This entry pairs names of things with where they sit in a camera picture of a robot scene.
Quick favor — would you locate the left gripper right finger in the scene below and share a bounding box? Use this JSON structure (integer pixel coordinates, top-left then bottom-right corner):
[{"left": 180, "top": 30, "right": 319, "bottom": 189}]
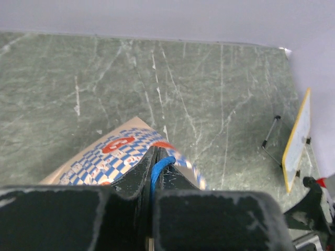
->
[{"left": 153, "top": 147, "right": 294, "bottom": 251}]

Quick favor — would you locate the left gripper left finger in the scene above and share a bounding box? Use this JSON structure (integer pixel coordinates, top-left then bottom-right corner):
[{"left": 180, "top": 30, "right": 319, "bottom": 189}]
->
[{"left": 1, "top": 146, "right": 158, "bottom": 250}]

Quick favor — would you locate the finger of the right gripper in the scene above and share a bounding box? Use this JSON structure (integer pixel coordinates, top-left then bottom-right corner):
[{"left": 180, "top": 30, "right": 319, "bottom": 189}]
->
[{"left": 284, "top": 177, "right": 334, "bottom": 237}]

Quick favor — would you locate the checkered paper bag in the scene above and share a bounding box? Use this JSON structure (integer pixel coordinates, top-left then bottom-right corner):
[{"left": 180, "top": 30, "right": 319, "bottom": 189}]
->
[{"left": 41, "top": 117, "right": 207, "bottom": 190}]

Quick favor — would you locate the red emergency stop button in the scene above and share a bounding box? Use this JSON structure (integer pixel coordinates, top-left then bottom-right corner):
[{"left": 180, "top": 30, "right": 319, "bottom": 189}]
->
[{"left": 316, "top": 178, "right": 328, "bottom": 189}]

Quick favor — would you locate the aluminium rail frame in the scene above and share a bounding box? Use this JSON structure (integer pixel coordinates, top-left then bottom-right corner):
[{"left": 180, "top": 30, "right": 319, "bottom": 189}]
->
[{"left": 293, "top": 232, "right": 334, "bottom": 251}]

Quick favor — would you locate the small whiteboard yellow frame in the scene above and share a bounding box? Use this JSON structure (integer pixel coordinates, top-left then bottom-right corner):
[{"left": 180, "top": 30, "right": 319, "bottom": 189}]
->
[{"left": 272, "top": 87, "right": 311, "bottom": 193}]

